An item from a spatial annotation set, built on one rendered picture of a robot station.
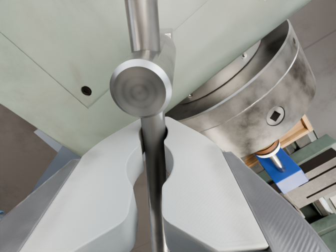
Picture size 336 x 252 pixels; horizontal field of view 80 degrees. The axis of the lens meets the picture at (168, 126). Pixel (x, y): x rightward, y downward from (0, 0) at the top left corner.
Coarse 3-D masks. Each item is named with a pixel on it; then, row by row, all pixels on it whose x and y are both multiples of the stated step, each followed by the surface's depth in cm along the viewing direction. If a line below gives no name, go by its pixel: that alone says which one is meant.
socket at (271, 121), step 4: (272, 108) 32; (276, 108) 32; (280, 108) 32; (268, 112) 32; (272, 112) 32; (276, 112) 34; (280, 112) 33; (268, 116) 32; (272, 116) 34; (276, 116) 33; (280, 116) 33; (268, 120) 33; (272, 120) 33; (276, 120) 33; (280, 120) 33; (272, 124) 33
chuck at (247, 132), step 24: (288, 72) 31; (312, 72) 38; (264, 96) 31; (288, 96) 32; (312, 96) 35; (240, 120) 32; (264, 120) 33; (288, 120) 34; (216, 144) 37; (240, 144) 35; (264, 144) 35
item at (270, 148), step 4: (276, 140) 51; (272, 144) 50; (276, 144) 51; (264, 148) 50; (268, 148) 50; (272, 148) 51; (256, 152) 53; (260, 152) 52; (264, 152) 51; (268, 152) 51
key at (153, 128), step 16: (128, 0) 7; (144, 0) 7; (128, 16) 7; (144, 16) 7; (128, 32) 8; (144, 32) 7; (144, 48) 8; (144, 128) 10; (160, 128) 10; (144, 144) 10; (160, 144) 10; (160, 160) 11; (160, 176) 11; (160, 192) 11; (160, 208) 12; (160, 224) 12; (160, 240) 12
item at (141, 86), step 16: (160, 32) 14; (160, 48) 8; (128, 64) 7; (144, 64) 6; (160, 64) 7; (112, 80) 7; (128, 80) 7; (144, 80) 7; (160, 80) 7; (112, 96) 7; (128, 96) 7; (144, 96) 7; (160, 96) 7; (128, 112) 7; (144, 112) 7; (160, 112) 8
